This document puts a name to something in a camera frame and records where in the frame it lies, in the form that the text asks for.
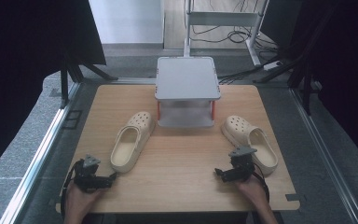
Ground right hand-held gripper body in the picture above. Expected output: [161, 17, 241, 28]
[227, 145, 258, 183]

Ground black tripod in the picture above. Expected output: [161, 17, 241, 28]
[59, 50, 119, 110]

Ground black curtain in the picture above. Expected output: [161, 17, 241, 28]
[0, 0, 107, 185]
[260, 0, 358, 173]

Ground aluminium rail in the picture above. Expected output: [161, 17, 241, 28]
[0, 81, 82, 224]
[288, 88, 358, 224]

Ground grey two-tier shoe rack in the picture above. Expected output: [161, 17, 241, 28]
[154, 56, 222, 129]

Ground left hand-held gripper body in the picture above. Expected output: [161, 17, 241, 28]
[73, 154, 107, 193]

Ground black stand legs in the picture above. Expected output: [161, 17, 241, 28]
[254, 46, 324, 117]

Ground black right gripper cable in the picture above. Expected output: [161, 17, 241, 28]
[251, 162, 271, 203]

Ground white metal stand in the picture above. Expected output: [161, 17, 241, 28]
[183, 0, 270, 68]

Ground black floor cables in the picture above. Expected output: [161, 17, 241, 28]
[189, 23, 282, 54]

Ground white power strip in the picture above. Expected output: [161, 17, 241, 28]
[262, 60, 283, 72]

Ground person's left hand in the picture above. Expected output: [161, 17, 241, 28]
[64, 181, 104, 218]

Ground cream clog shoe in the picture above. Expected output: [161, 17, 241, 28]
[110, 111, 157, 174]
[220, 115, 279, 177]

